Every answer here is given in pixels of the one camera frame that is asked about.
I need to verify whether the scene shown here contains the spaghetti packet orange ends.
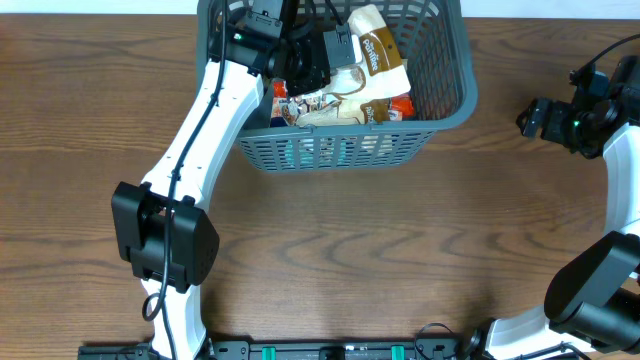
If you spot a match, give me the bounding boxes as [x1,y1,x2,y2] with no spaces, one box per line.
[272,80,416,121]

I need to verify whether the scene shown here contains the beige snack pouch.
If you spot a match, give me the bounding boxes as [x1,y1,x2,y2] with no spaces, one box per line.
[270,95,392,128]
[299,4,412,109]

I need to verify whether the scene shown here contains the teal snack packet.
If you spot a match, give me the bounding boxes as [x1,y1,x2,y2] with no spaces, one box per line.
[278,137,354,170]

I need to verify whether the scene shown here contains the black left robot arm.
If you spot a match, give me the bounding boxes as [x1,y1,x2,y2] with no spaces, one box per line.
[111,0,361,359]

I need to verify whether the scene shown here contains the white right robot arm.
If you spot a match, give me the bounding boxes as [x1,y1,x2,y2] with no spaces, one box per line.
[460,54,639,359]

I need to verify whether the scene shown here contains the grey plastic basket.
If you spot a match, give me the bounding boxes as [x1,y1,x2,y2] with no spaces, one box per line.
[194,0,478,174]

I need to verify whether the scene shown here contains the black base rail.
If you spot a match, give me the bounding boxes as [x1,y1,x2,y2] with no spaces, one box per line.
[77,337,581,360]

